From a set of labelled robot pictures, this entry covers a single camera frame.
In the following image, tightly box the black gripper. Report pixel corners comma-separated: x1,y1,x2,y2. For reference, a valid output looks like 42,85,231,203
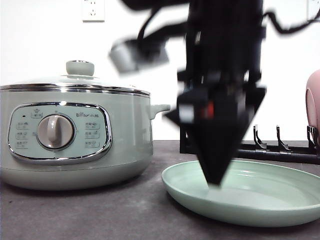
177,0,267,131

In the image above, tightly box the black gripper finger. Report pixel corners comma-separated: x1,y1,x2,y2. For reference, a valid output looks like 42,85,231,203
190,87,266,186
164,108,182,129

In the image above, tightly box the green plate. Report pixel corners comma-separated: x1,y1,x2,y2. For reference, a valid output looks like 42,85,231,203
161,160,320,228

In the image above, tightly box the glass pot lid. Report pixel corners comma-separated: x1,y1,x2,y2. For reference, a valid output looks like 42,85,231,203
0,60,151,96

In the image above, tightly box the pink plate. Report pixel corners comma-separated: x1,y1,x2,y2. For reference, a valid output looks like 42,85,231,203
305,69,320,149

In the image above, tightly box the black plate rack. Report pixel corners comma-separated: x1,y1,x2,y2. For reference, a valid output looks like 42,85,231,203
180,125,320,164

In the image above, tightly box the green electric steamer pot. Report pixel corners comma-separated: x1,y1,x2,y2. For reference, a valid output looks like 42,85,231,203
0,84,171,191

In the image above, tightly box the grey table mat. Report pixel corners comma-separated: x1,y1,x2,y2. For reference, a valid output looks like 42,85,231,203
0,141,320,240

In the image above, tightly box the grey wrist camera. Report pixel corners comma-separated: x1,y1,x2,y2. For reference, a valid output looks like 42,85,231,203
109,36,170,74

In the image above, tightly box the black cable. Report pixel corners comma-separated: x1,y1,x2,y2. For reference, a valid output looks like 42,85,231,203
262,9,320,33

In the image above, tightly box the white wall socket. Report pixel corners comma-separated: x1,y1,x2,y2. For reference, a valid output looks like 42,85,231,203
80,0,105,23

